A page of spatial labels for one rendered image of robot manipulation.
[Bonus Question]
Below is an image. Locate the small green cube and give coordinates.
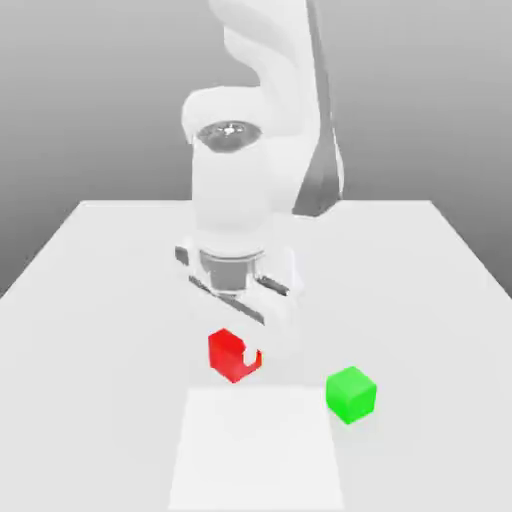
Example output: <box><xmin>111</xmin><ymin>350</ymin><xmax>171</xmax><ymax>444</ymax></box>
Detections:
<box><xmin>325</xmin><ymin>365</ymin><xmax>378</xmax><ymax>426</ymax></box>

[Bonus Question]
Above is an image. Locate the small red cube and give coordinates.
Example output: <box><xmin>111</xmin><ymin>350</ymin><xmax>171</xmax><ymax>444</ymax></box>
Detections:
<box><xmin>207</xmin><ymin>327</ymin><xmax>264</xmax><ymax>384</ymax></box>

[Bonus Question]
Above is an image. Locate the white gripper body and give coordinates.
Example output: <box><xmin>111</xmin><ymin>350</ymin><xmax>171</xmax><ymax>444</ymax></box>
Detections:
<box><xmin>186</xmin><ymin>274</ymin><xmax>300</xmax><ymax>352</ymax></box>

